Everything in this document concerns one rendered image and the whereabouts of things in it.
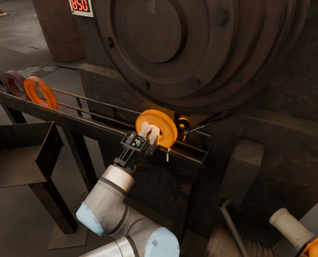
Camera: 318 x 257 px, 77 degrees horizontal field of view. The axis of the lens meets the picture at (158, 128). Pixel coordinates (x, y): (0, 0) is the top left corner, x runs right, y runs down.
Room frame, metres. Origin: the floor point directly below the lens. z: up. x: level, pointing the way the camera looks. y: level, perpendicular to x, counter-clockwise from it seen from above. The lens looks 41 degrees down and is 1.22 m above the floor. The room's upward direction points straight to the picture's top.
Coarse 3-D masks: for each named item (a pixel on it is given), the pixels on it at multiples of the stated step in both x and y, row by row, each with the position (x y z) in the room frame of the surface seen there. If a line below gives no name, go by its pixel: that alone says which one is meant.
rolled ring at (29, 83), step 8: (32, 80) 0.83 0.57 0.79; (40, 80) 0.84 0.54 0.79; (32, 88) 0.88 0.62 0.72; (40, 88) 0.81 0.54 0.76; (48, 88) 0.82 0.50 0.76; (32, 96) 0.87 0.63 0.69; (48, 96) 0.80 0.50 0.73; (40, 104) 0.86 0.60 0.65; (48, 104) 0.80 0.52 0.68; (56, 104) 0.81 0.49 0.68
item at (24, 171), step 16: (0, 128) 0.60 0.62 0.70; (16, 128) 0.61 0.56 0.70; (32, 128) 0.61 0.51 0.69; (48, 128) 0.62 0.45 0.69; (0, 144) 0.60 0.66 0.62; (16, 144) 0.60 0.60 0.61; (32, 144) 0.61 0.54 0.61; (48, 144) 0.53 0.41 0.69; (0, 160) 0.54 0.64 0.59; (16, 160) 0.53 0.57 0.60; (32, 160) 0.53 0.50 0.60; (48, 160) 0.48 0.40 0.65; (0, 176) 0.45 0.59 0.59; (16, 176) 0.45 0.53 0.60; (32, 176) 0.45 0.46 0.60; (48, 176) 0.44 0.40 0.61; (48, 192) 0.49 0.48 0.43; (48, 208) 0.48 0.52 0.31; (64, 208) 0.52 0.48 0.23; (64, 224) 0.48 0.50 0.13; (80, 224) 0.53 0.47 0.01; (64, 240) 0.45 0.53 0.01; (80, 240) 0.45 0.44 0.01
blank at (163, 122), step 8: (144, 112) 0.56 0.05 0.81; (152, 112) 0.55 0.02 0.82; (160, 112) 0.55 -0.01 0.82; (136, 120) 0.57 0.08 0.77; (144, 120) 0.55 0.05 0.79; (152, 120) 0.53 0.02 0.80; (160, 120) 0.52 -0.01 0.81; (168, 120) 0.52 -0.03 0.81; (136, 128) 0.56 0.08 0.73; (160, 128) 0.52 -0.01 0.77; (168, 128) 0.51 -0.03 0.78; (176, 128) 0.52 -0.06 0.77; (160, 136) 0.54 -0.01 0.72; (168, 136) 0.50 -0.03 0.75; (176, 136) 0.51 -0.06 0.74; (160, 144) 0.52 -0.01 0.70; (168, 144) 0.50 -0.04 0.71
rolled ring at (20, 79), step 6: (6, 72) 0.94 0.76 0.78; (12, 72) 0.94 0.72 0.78; (6, 78) 0.96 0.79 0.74; (12, 78) 0.93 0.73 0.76; (18, 78) 0.91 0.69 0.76; (24, 78) 0.93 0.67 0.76; (6, 84) 0.98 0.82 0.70; (12, 84) 0.98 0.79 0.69; (12, 90) 0.96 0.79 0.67; (18, 90) 0.98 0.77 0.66; (24, 90) 0.90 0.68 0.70; (18, 96) 0.95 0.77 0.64; (24, 96) 0.96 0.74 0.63
